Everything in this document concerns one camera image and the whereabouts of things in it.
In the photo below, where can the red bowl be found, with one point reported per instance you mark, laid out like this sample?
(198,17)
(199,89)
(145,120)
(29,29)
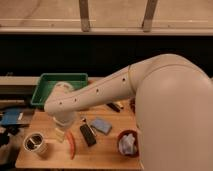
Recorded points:
(126,132)

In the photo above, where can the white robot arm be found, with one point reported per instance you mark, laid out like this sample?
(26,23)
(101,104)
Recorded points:
(173,110)

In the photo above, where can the crumpled blue-grey cloth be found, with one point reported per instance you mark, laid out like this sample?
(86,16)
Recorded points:
(126,145)

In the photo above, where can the metal tin can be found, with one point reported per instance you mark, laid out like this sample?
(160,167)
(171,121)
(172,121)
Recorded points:
(35,143)

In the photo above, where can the green plastic tray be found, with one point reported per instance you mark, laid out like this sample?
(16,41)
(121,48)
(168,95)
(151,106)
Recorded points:
(47,81)

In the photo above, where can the black remote control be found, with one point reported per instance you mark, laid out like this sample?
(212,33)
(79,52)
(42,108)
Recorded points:
(88,135)

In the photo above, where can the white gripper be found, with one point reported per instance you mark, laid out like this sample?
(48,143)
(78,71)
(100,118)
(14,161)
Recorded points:
(64,121)

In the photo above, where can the blue box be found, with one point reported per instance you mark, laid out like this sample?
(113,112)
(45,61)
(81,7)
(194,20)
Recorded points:
(17,117)

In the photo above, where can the black handled knife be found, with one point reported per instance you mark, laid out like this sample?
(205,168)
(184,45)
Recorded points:
(113,107)

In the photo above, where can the red chili pepper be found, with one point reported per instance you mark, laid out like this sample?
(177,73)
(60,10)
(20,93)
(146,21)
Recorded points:
(71,141)

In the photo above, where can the blue sponge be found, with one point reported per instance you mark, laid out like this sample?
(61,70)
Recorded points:
(101,125)

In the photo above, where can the wooden cutting board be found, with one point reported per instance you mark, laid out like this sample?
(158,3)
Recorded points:
(103,155)

